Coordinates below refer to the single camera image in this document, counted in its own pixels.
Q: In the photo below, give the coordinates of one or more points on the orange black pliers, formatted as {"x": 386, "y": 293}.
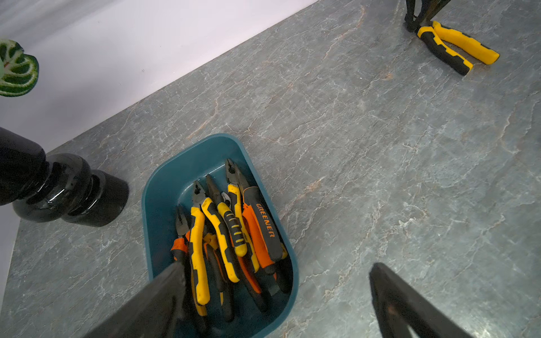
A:
{"x": 214, "y": 263}

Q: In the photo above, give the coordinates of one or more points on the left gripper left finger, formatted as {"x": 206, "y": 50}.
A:
{"x": 153, "y": 312}

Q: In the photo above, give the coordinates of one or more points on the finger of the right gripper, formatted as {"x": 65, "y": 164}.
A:
{"x": 430, "y": 8}
{"x": 413, "y": 22}

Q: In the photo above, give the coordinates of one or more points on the green artificial plant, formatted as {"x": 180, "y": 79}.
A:
{"x": 20, "y": 71}

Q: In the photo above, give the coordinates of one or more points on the black vase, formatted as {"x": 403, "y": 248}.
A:
{"x": 44, "y": 188}

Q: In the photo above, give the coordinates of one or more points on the teal plastic storage box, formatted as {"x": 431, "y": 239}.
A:
{"x": 260, "y": 306}

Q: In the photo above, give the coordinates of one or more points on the yellow long nose pliers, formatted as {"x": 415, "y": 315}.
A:
{"x": 232, "y": 236}

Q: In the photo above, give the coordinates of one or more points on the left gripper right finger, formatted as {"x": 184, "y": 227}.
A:
{"x": 400, "y": 309}

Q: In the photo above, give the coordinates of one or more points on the grey orange Greener pliers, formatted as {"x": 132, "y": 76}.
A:
{"x": 262, "y": 229}

